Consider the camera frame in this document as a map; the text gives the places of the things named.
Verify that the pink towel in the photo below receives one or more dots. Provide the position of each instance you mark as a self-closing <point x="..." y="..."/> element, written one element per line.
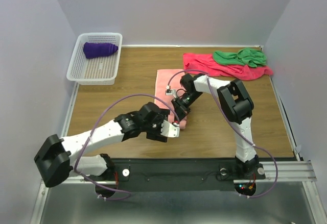
<point x="162" y="78"/>

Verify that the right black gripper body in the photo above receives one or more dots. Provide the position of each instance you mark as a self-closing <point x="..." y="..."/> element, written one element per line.
<point x="182" y="103"/>

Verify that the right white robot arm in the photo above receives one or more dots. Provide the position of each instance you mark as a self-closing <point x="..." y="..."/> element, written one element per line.
<point x="235" y="105"/>

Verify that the rolled purple towel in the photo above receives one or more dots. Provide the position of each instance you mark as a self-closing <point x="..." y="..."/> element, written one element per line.
<point x="96" y="50"/>

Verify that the green towel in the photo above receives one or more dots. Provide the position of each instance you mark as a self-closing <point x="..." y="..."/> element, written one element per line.
<point x="246" y="56"/>

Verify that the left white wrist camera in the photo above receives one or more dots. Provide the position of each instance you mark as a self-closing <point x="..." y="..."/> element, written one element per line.
<point x="170" y="130"/>

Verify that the red towel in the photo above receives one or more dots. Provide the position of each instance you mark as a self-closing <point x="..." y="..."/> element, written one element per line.
<point x="195" y="63"/>

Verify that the aluminium frame rail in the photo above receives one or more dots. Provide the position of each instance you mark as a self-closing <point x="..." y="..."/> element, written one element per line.
<point x="283" y="171"/>

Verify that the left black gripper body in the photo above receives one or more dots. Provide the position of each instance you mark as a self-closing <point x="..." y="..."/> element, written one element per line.
<point x="153" y="130"/>

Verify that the white perforated plastic basket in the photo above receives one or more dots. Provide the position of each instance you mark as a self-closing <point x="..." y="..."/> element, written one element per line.
<point x="95" y="71"/>

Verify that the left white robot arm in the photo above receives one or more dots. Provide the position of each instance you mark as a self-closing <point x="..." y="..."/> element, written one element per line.
<point x="58" y="157"/>

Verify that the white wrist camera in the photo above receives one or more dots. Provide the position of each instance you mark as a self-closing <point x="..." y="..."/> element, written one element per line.
<point x="171" y="91"/>
<point x="170" y="130"/>

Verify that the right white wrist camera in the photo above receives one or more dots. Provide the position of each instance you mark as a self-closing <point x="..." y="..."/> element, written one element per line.
<point x="171" y="91"/>

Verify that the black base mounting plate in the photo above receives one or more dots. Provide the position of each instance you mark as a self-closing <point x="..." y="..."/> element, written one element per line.
<point x="184" y="174"/>

